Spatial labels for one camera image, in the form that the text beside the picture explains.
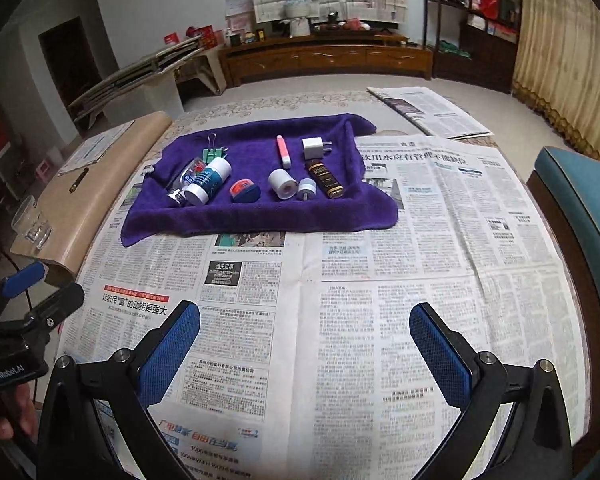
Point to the purple towel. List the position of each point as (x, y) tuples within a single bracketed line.
[(252, 153)]

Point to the white charger plug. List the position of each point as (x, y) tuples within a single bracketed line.
[(315, 148)]

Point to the black gold lighter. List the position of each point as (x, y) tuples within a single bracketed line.
[(324, 179)]

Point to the glass cup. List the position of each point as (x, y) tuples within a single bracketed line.
[(30, 223)]

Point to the beige curtain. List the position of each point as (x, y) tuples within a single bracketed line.
[(557, 71)]

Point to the teal chair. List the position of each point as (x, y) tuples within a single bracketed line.
[(566, 187)]

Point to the pink white pen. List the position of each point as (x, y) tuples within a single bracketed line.
[(283, 152)]

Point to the newspaper on table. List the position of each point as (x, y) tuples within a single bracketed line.
[(304, 366)]

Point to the green binder clip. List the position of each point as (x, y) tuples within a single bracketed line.
[(213, 150)]

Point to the paper sheet on bench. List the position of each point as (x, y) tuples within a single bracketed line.
[(92, 149)]

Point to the black pen on bench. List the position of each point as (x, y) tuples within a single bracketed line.
[(79, 179)]

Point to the beige bench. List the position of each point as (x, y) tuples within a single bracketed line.
[(76, 218)]

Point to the clear candy bottle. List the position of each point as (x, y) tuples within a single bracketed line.
[(186, 176)]

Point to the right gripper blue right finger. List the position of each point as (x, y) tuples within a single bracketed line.
[(471, 381)]

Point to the folded newspaper far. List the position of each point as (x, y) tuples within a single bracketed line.
[(431, 113)]

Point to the dark wooden shelf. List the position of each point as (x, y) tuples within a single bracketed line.
[(473, 41)]

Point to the white tape roll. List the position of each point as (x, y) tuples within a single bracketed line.
[(283, 185)]

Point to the wooden tv cabinet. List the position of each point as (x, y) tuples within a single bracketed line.
[(323, 54)]

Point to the person's left hand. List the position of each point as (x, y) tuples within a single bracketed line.
[(19, 408)]

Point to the blue white cream tube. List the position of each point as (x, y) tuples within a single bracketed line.
[(206, 184)]

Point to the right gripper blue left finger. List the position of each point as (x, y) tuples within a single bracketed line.
[(138, 378)]

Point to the folded table stack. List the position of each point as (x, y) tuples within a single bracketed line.
[(92, 101)]

